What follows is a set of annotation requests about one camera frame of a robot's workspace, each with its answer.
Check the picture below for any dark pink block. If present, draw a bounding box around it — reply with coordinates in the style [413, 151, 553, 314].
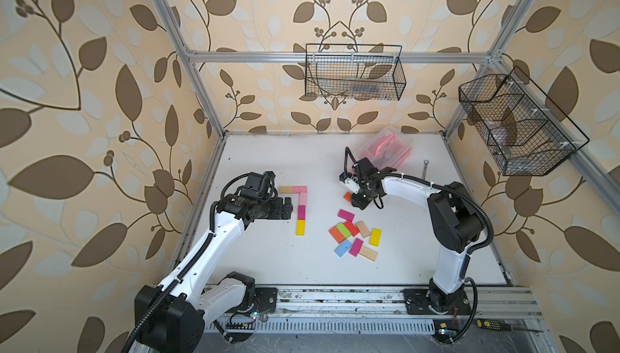
[297, 206, 306, 221]

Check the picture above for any natural wood block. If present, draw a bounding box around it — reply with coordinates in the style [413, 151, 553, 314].
[279, 186, 295, 194]

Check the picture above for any thin yellow block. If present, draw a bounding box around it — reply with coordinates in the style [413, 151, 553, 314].
[295, 220, 305, 236]

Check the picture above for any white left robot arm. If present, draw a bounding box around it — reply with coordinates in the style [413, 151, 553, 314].
[121, 172, 292, 352]

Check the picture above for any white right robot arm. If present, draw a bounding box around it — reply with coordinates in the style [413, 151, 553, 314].
[339, 150, 494, 345]

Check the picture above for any red block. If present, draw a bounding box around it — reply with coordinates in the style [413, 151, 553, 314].
[344, 221, 359, 237]

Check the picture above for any green block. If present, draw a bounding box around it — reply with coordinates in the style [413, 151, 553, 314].
[336, 223, 351, 239]

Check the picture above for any orange-red block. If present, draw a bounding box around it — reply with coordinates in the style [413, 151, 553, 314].
[329, 227, 346, 244]

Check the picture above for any pink plastic storage box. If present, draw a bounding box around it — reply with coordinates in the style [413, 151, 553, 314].
[354, 126, 413, 170]

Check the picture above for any magenta slanted block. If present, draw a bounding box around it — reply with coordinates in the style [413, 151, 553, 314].
[349, 238, 363, 257]

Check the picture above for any blue block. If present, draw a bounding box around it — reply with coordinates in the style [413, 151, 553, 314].
[334, 240, 352, 257]

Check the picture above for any ridged wood block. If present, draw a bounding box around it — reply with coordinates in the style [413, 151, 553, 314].
[358, 246, 378, 262]

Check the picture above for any silver wrench on table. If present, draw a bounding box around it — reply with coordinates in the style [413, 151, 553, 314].
[421, 159, 429, 180]

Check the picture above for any yellow black screwdriver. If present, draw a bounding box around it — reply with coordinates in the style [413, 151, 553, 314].
[476, 319, 541, 333]

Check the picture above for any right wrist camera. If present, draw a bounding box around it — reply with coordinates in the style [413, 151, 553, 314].
[339, 172, 360, 194]

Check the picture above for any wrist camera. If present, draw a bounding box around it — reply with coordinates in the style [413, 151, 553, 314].
[263, 171, 275, 184]
[339, 172, 360, 194]

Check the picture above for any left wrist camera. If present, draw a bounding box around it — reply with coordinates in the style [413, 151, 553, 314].
[263, 171, 275, 184]

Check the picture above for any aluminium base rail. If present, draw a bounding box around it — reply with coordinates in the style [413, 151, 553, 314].
[139, 284, 543, 337]

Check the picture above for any black wire basket back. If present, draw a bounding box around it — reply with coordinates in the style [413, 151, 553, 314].
[305, 43, 407, 101]

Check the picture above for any black wire basket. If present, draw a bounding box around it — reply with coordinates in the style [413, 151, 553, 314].
[459, 66, 590, 177]
[305, 43, 407, 101]

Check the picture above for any black wire basket right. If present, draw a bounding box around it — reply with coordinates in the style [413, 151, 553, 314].
[459, 66, 590, 177]

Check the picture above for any aluminium frame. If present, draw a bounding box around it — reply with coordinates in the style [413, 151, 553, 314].
[151, 0, 619, 204]

